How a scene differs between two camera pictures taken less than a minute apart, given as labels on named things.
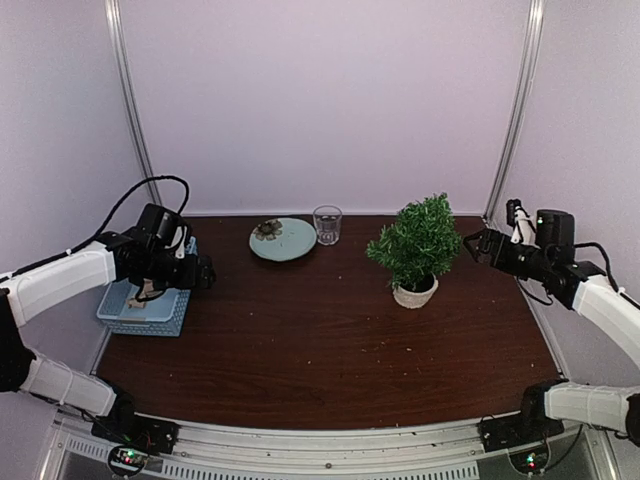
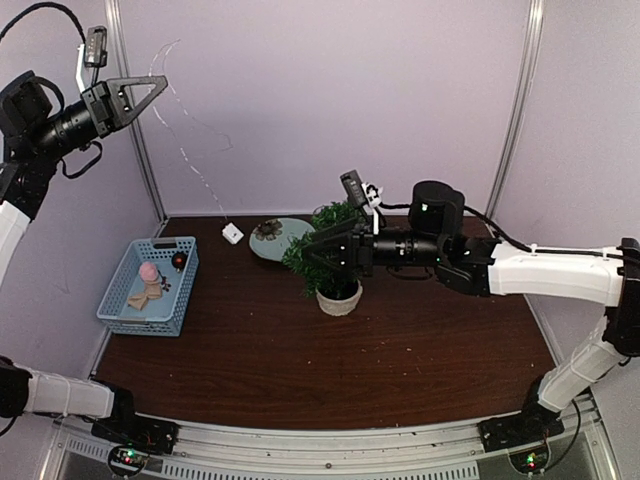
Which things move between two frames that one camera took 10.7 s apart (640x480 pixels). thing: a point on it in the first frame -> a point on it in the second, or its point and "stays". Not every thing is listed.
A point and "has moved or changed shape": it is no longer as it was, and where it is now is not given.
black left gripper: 189,279 -> 111,107
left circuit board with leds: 128,460 stays
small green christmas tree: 420,244 has moved or changed shape
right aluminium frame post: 516,123 stays
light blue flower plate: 282,239 stays
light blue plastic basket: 161,316 stays
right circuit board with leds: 531,460 stays
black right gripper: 498,253 -> 356,249
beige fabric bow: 147,290 stays
